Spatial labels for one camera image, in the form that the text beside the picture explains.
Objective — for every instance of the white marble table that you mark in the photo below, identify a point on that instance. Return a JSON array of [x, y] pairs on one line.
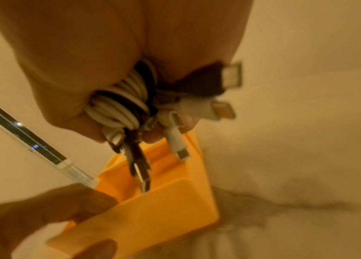
[[295, 164]]

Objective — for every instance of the person's left hand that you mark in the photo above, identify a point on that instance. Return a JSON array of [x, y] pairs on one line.
[[39, 212]]

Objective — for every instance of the slotted metal wall rail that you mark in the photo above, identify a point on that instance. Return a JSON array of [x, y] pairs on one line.
[[23, 131]]

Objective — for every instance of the yellow box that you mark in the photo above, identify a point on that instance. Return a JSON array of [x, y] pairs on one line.
[[167, 215]]

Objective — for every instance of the person's right hand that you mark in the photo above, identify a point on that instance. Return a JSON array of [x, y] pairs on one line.
[[103, 38]]

